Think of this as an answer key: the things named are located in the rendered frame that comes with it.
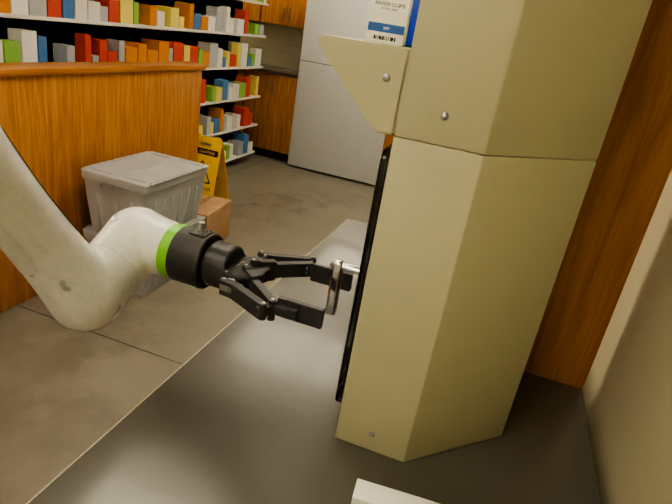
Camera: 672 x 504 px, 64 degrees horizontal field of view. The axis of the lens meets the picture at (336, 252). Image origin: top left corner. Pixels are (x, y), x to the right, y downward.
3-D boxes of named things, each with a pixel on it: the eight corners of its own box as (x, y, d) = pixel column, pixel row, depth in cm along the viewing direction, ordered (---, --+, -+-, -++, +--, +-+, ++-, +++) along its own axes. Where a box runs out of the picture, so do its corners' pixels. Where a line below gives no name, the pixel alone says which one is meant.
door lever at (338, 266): (354, 325, 80) (359, 318, 83) (365, 268, 77) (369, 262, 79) (320, 315, 82) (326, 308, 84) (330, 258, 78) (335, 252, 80)
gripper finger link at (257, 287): (250, 262, 84) (241, 263, 83) (279, 296, 75) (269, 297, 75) (247, 284, 85) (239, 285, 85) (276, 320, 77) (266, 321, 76)
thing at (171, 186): (208, 216, 331) (211, 164, 319) (145, 247, 277) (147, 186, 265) (150, 200, 341) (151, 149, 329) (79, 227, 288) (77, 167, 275)
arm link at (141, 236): (122, 187, 91) (138, 234, 99) (71, 234, 83) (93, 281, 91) (194, 206, 88) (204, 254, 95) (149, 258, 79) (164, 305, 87)
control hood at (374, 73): (434, 112, 94) (447, 52, 90) (393, 136, 65) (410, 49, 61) (372, 100, 97) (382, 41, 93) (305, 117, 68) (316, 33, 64)
